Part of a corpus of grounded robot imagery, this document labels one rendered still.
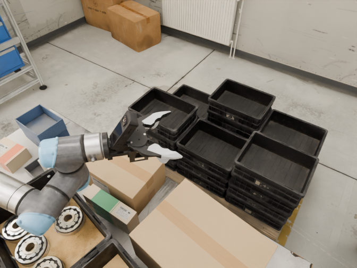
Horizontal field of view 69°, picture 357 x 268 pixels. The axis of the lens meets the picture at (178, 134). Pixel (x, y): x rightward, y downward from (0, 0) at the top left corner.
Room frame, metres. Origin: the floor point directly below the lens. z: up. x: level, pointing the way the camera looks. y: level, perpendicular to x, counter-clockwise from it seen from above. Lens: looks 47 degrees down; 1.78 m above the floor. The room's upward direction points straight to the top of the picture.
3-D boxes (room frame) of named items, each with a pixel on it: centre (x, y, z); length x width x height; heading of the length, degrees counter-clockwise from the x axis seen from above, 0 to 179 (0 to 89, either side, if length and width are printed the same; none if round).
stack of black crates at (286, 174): (0.90, -0.56, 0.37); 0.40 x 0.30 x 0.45; 56
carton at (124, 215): (0.51, 0.28, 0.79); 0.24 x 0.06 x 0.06; 57
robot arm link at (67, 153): (0.43, 0.30, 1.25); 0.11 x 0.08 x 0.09; 103
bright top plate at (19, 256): (0.32, 0.51, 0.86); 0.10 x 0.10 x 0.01
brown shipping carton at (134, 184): (0.68, 0.25, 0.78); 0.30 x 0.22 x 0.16; 57
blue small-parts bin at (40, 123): (0.98, 0.73, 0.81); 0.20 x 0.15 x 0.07; 54
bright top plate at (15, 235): (0.40, 0.58, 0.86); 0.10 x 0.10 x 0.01
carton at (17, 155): (0.82, 0.86, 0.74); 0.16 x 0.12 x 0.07; 62
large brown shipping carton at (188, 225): (0.33, -0.08, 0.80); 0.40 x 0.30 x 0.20; 49
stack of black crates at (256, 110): (1.46, -0.45, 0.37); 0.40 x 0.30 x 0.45; 56
